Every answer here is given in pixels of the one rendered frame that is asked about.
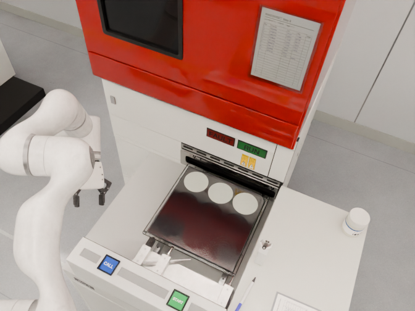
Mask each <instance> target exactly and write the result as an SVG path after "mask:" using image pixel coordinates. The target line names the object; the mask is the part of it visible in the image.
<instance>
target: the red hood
mask: <svg viewBox="0 0 415 311"><path fill-rule="evenodd" d="M75 1H76V4H77V9H78V14H79V17H80V22H81V25H82V30H83V35H84V38H85V43H86V48H87V51H88V56H89V59H90V64H91V69H92V72H93V75H96V76H97V77H100V78H103V79H105V80H109V81H111V82H114V83H117V84H119V85H122V86H124V87H127V88H130V89H132V90H135V91H137V92H140V93H143V94H146V95H148V96H151V97H154V98H156V99H159V100H162V101H164V102H167V103H169V104H172V105H175V106H177V107H180V108H183V109H185V110H189V111H190V112H194V113H196V114H199V115H202V116H204V117H207V118H210V119H212V120H215V121H217V122H220V123H223V124H225V125H228V126H231V127H233V128H236V129H238V130H241V131H244V132H246V133H249V134H251V135H255V136H257V137H260V138H262V139H265V140H268V141H270V142H273V143H275V144H278V145H281V146H283V147H287V148H289V149H292V150H293V149H294V147H295V144H296V142H297V140H298V138H299V136H300V133H301V131H302V129H303V127H304V124H305V122H306V120H307V117H308V115H309V113H310V111H311V108H312V106H313V104H314V101H315V100H316V97H317V95H318V92H319V90H320V88H321V86H322V84H323V81H324V79H325V76H326V74H327V72H328V70H329V68H330V65H331V63H332V61H333V58H334V56H335V54H336V52H337V49H338V47H339V45H340V43H341V40H342V38H343V35H344V33H345V30H346V27H347V25H348V22H349V20H350V17H351V14H352V11H353V9H354V6H355V4H356V1H357V0H75Z"/></svg>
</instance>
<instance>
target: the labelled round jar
mask: <svg viewBox="0 0 415 311"><path fill-rule="evenodd" d="M369 222H370V216H369V214H368V213H367V212H366V211H365V210H364V209H361V208H353V209H351V211H350V212H349V214H348V215H347V216H346V218H345V219H344V221H343V223H342V231H343V232H344V233H345V234H346V235H347V236H349V237H351V238H355V237H358V236H359V235H360V234H361V233H362V231H363V230H364V229H365V227H366V226H367V224H368V223H369Z"/></svg>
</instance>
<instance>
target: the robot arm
mask: <svg viewBox="0 0 415 311"><path fill-rule="evenodd" d="M100 158H101V122H100V118H99V117H97V116H94V115H88V114H87V112H86V111H85V109H84V108H83V106H82V105H81V104H80V103H79V101H78V99H77V98H76V97H75V96H74V95H73V94H72V93H70V92H69V91H66V90H64V89H55V90H52V91H50V92H49V93H48V94H47V95H46V96H45V98H44V99H43V101H42V103H41V105H40V108H39V109H38V110H37V111H36V112H35V113H34V114H33V115H32V116H31V117H29V118H28V119H26V120H24V121H22V122H21V123H19V124H17V125H16V126H14V127H12V128H11V129H10V130H9V131H7V132H6V133H5V134H4V135H3V136H2V137H1V139H0V169H1V170H3V171H4V172H6V173H9V174H12V175H20V176H50V177H51V179H50V181H49V183H48V184H47V185H46V186H45V187H44V188H43V189H42V190H41V191H39V192H38V193H36V194H35V195H34V196H32V197H31V198H29V199H28V200H27V201H25V202H24V203H23V204H22V206H21V207H20V209H19V211H18V213H17V217H16V221H15V229H14V240H13V254H14V259H15V262H16V264H17V266H18V267H19V269H20V270H21V271H22V272H23V273H24V274H25V275H27V276H28V277H29V278H30V279H31V280H32V281H33V282H34V283H35V284H36V286H37V287H38V290H39V294H40V297H39V299H0V311H77V308H76V306H75V303H74V301H73V299H72V296H71V294H70V291H69V289H68V287H67V284H66V282H65V279H64V276H63V272H62V267H61V256H60V242H61V229H62V220H63V215H64V210H65V207H66V205H67V203H68V202H69V200H70V199H71V197H72V196H73V204H74V207H79V206H80V196H78V194H79V192H80V191H81V190H82V189H97V190H98V191H99V192H100V195H99V205H104V203H105V194H106V193H107V191H108V190H109V188H110V187H111V184H112V183H111V182H110V181H108V180H107V179H105V178H104V173H103V166H102V163H101V162H100V161H99V160H98V159H100ZM104 183H106V187H105V188H103V187H104Z"/></svg>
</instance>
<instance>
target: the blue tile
mask: <svg viewBox="0 0 415 311"><path fill-rule="evenodd" d="M117 264H118V261H116V260H114V259H112V258H110V257H108V256H107V257H106V258H105V260H104V262H103V263H102V264H101V266H100V267H99V268H100V269H102V270H104V271H105V272H108V273H110V274H111V273H112V271H113V269H114V268H115V266H116V265H117Z"/></svg>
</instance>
